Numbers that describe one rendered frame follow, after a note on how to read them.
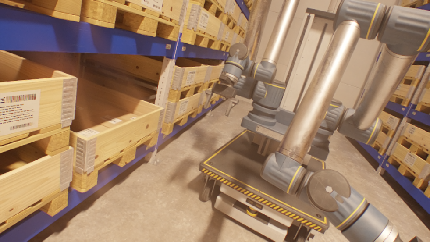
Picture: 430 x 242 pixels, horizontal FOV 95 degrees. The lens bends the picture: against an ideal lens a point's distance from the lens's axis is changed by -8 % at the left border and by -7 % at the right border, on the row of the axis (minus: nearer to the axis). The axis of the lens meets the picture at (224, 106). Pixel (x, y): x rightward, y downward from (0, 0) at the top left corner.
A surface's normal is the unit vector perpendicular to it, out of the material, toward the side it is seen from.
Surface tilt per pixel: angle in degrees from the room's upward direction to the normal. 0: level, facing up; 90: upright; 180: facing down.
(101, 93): 90
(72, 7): 90
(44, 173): 90
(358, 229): 79
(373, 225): 47
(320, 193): 58
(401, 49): 142
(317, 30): 90
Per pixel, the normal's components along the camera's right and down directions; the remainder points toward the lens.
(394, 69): -0.50, 0.79
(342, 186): -0.24, -0.45
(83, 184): 0.50, 0.36
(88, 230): 0.27, -0.93
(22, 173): 0.94, 0.31
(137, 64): -0.23, 0.20
